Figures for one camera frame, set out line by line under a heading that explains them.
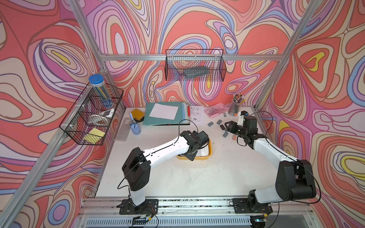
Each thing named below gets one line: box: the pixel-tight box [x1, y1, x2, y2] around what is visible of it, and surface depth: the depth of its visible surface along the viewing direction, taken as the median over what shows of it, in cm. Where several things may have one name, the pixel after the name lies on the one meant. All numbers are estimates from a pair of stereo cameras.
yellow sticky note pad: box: [83, 127, 106, 144], surface depth 70 cm
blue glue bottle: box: [129, 112, 142, 136], surface depth 103 cm
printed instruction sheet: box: [189, 105, 204, 122], surface depth 117 cm
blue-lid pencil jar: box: [88, 74, 114, 109], surface depth 75 cm
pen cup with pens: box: [227, 93, 245, 117], surface depth 110 cm
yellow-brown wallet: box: [131, 108, 146, 121], surface depth 111 cm
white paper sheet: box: [148, 103, 179, 121], surface depth 117 cm
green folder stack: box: [142, 101, 191, 126], surface depth 113 cm
